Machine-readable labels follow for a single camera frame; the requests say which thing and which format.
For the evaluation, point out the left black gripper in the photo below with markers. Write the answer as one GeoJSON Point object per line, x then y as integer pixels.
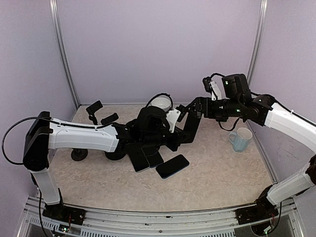
{"type": "Point", "coordinates": [175, 144]}

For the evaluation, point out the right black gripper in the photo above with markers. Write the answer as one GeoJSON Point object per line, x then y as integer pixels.
{"type": "Point", "coordinates": [200, 100]}

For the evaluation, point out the black phone white edge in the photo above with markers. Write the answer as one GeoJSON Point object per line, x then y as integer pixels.
{"type": "Point", "coordinates": [138, 159]}

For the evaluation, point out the small round-base phone stand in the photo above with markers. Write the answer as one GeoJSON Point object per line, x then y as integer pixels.
{"type": "Point", "coordinates": [79, 154]}

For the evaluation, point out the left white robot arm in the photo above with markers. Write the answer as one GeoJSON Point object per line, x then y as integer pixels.
{"type": "Point", "coordinates": [49, 133]}

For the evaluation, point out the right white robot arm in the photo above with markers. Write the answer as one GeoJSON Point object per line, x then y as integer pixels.
{"type": "Point", "coordinates": [263, 110]}

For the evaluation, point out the tall black phone stand front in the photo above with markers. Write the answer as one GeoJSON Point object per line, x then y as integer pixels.
{"type": "Point", "coordinates": [118, 153]}

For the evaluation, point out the tall black phone stand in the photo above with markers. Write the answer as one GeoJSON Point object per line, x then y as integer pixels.
{"type": "Point", "coordinates": [118, 153]}
{"type": "Point", "coordinates": [92, 109]}

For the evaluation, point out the black phone blue edge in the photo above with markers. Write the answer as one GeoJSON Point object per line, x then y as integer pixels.
{"type": "Point", "coordinates": [172, 166]}

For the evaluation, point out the tall black phone stand rear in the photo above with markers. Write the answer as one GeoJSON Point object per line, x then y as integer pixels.
{"type": "Point", "coordinates": [92, 109]}

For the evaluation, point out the white ceramic bowl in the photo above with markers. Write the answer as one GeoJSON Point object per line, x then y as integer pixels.
{"type": "Point", "coordinates": [161, 102]}

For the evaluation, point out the light blue mug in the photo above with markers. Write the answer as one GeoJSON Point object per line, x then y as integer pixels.
{"type": "Point", "coordinates": [240, 139]}

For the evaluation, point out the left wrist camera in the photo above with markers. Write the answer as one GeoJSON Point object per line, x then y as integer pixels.
{"type": "Point", "coordinates": [172, 117]}

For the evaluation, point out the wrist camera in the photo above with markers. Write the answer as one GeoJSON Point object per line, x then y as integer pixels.
{"type": "Point", "coordinates": [172, 117]}
{"type": "Point", "coordinates": [211, 87]}

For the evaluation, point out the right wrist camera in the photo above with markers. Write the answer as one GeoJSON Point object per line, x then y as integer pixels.
{"type": "Point", "coordinates": [211, 87]}

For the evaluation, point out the right aluminium corner post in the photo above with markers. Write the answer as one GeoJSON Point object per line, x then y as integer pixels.
{"type": "Point", "coordinates": [258, 39]}

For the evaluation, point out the aluminium corner post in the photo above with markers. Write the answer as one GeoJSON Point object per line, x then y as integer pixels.
{"type": "Point", "coordinates": [258, 39]}
{"type": "Point", "coordinates": [62, 52]}

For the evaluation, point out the aluminium front rail frame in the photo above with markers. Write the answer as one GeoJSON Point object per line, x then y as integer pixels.
{"type": "Point", "coordinates": [99, 222]}

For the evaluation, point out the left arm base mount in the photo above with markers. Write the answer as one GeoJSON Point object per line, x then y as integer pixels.
{"type": "Point", "coordinates": [63, 213]}

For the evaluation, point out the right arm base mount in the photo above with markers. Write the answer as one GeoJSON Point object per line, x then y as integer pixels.
{"type": "Point", "coordinates": [258, 212]}

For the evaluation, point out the left aluminium corner post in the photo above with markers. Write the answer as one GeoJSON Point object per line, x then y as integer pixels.
{"type": "Point", "coordinates": [62, 52]}

